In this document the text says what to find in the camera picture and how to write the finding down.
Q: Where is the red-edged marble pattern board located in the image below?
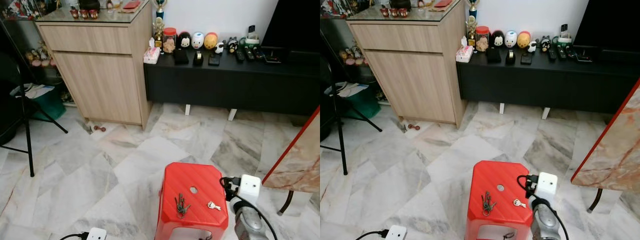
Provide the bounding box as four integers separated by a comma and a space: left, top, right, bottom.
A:
570, 77, 640, 194
261, 105, 321, 194

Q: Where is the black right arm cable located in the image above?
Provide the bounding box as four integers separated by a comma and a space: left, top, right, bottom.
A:
219, 177, 279, 240
516, 174, 570, 240

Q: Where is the cordless phone with base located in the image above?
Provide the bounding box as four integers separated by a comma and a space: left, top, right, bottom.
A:
244, 24, 261, 47
557, 23, 574, 46

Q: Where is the black television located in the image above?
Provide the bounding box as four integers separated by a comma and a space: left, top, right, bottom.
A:
260, 0, 321, 51
572, 0, 640, 49

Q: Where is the black low TV console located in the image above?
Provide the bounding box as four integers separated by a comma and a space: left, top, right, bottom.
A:
143, 47, 321, 117
455, 46, 640, 115

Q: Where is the pink tissue pack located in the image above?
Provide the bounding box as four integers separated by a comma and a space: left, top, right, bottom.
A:
143, 37, 162, 65
455, 36, 474, 64

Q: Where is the red-lidded snack jar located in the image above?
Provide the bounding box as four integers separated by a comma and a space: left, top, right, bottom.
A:
162, 27, 178, 54
474, 26, 491, 53

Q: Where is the gold trophy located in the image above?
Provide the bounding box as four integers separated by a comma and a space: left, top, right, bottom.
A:
465, 0, 480, 47
152, 0, 169, 50

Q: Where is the dark key bunch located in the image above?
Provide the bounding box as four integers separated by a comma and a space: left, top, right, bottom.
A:
174, 193, 191, 219
481, 191, 497, 217

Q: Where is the dark glass display shelf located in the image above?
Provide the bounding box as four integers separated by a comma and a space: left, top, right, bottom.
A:
0, 0, 64, 109
320, 0, 369, 104

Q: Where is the black folding chair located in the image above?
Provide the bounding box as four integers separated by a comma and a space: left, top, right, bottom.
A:
0, 47, 69, 178
320, 54, 384, 176

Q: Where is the red plastic stool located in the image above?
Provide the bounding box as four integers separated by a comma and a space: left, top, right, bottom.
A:
155, 162, 229, 240
465, 160, 535, 240

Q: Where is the green plastic bin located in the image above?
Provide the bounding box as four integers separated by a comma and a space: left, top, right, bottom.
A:
324, 82, 381, 120
10, 83, 67, 121

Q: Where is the black board stand leg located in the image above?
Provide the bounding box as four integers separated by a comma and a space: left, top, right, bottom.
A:
588, 187, 604, 214
277, 190, 296, 216

